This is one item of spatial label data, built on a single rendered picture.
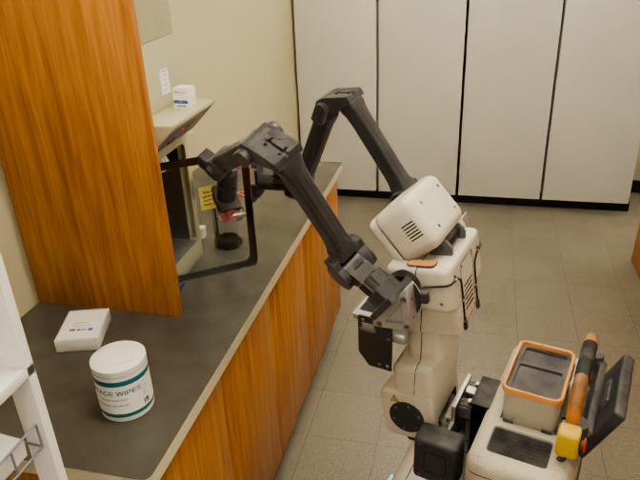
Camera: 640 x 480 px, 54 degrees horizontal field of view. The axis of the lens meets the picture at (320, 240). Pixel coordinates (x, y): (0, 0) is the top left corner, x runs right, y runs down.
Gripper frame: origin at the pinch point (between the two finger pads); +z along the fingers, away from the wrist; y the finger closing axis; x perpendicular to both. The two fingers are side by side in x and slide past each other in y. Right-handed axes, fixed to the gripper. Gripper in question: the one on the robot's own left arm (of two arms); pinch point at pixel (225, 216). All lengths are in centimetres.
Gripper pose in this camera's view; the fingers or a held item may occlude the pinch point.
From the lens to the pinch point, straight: 196.4
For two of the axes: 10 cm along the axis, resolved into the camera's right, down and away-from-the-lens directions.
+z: -1.4, 6.5, 7.5
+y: 3.8, 7.4, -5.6
